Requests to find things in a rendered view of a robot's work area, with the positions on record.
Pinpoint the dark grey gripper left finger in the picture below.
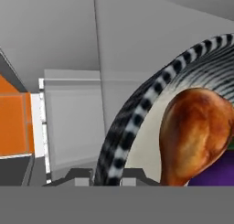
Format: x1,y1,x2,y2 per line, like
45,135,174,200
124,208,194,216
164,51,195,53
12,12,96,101
45,167,94,187

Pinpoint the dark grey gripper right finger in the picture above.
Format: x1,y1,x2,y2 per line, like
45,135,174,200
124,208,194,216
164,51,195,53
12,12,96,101
120,167,161,187

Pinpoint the black and white striped bowl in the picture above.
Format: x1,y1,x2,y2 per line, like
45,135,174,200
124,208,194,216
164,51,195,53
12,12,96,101
92,32,234,187

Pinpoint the grey fridge door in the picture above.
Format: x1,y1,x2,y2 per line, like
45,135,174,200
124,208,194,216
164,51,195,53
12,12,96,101
38,69,106,184

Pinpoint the brown roasted chicken drumstick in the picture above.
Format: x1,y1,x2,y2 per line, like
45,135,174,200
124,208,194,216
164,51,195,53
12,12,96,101
158,87,234,187

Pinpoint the purple eggplant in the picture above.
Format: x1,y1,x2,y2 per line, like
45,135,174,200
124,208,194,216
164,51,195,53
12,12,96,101
186,142,234,187

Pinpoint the dark grey cupboard front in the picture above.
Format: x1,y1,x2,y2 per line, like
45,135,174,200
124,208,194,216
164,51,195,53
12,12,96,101
0,154,34,187

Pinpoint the orange cupboard door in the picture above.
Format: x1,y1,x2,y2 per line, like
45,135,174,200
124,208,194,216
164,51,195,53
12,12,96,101
0,74,35,157

